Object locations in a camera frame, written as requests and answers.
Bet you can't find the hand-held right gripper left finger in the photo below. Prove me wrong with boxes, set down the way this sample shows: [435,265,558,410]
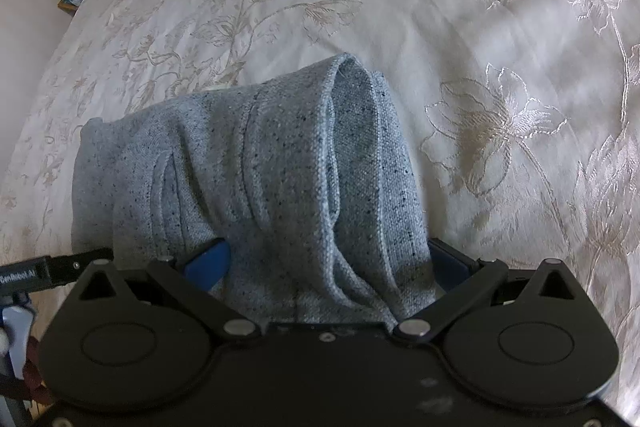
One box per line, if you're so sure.
[79,238,262,341]

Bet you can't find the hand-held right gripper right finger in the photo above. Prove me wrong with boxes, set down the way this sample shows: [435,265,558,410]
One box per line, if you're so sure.
[392,237,577,344]

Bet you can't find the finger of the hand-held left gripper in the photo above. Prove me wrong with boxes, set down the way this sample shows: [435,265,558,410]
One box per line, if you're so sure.
[47,248,115,285]

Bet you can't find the grey-blue speckled pants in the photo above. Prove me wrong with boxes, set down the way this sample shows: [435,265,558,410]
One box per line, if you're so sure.
[70,52,443,329]

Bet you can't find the pale blue cloth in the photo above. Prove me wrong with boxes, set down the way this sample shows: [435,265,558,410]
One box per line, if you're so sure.
[0,296,37,360]

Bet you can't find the white embroidered bedspread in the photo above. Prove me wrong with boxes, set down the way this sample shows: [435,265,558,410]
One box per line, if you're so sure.
[0,0,640,418]

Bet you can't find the dark red braided cord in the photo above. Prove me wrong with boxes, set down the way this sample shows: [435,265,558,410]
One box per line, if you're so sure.
[22,336,52,404]

